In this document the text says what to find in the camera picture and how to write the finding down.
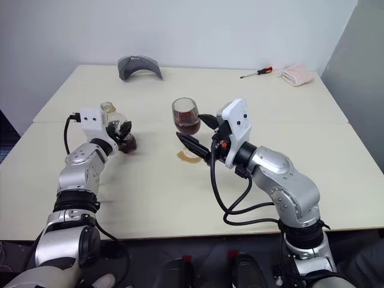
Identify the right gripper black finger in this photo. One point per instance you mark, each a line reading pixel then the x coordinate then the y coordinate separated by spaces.
pixel 195 147
pixel 210 120

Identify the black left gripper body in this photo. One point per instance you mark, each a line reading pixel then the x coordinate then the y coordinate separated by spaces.
pixel 114 141

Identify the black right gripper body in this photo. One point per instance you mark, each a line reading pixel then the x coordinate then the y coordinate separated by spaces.
pixel 220 144

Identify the clear plastic drink bottle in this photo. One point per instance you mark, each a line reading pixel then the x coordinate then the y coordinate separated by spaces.
pixel 130 145

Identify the clear wine glass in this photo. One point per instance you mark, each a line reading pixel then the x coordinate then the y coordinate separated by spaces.
pixel 186 120

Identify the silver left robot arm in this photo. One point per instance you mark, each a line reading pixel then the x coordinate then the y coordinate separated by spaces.
pixel 79 174

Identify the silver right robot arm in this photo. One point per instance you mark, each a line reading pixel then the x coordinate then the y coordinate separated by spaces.
pixel 282 177

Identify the brown spilled drink puddle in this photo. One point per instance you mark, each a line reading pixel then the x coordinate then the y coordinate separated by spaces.
pixel 189 161

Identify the grey baseball cap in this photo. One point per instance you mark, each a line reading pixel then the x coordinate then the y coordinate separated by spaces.
pixel 124 70

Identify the red and black screwdriver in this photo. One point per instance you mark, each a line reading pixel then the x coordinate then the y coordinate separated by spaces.
pixel 264 70

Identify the folded pink towel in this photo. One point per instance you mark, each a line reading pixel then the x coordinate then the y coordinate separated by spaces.
pixel 300 76

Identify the dark rounded shape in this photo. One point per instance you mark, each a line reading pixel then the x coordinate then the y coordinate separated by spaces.
pixel 249 270
pixel 180 273

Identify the white shoe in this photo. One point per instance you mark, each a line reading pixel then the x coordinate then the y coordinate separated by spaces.
pixel 105 282

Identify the small black device white spot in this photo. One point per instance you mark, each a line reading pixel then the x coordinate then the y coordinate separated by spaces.
pixel 278 274

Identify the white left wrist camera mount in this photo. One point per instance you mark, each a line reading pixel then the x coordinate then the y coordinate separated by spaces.
pixel 91 118

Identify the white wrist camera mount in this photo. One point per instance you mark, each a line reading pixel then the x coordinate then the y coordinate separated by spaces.
pixel 91 118
pixel 238 120

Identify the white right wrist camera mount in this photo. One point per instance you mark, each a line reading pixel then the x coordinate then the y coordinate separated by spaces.
pixel 238 120

